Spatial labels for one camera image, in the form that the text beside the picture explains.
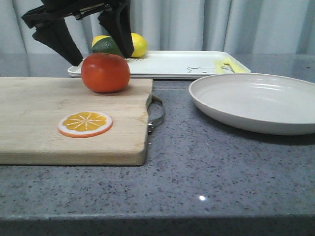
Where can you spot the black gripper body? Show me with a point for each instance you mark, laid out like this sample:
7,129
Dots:
54,10

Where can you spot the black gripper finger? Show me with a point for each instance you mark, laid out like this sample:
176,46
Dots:
56,35
115,18

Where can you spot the orange tangerine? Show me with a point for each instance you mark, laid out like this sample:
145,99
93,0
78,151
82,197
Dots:
104,73

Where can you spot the beige round plate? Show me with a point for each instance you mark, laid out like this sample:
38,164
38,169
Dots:
262,103

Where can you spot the white bear print tray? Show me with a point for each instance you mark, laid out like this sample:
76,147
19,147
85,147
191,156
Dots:
182,65

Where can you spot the left yellow lemon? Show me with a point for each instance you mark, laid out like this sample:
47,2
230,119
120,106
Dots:
98,38

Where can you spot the yellow lemon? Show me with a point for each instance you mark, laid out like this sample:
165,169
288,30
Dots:
140,45
98,38

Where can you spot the green lime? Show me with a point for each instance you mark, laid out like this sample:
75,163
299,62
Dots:
107,45

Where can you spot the right yellow lemon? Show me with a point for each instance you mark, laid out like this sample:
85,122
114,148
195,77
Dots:
140,45

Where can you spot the wooden cutting board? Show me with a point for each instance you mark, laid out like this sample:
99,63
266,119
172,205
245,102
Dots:
31,108

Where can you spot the orange slice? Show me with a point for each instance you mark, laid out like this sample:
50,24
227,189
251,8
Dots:
85,124

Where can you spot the yellow plastic fork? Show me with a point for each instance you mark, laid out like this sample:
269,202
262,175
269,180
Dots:
235,65

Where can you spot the grey curtain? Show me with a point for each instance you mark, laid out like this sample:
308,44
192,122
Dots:
233,26

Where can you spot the metal cutting board handle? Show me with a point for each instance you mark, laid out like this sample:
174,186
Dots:
156,112

